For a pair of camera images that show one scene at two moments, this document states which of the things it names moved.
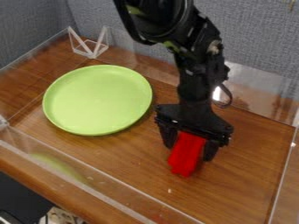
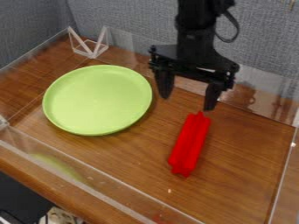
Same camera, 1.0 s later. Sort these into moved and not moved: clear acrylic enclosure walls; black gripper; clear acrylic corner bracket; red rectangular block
Moved: black gripper
Not moved: clear acrylic corner bracket; red rectangular block; clear acrylic enclosure walls
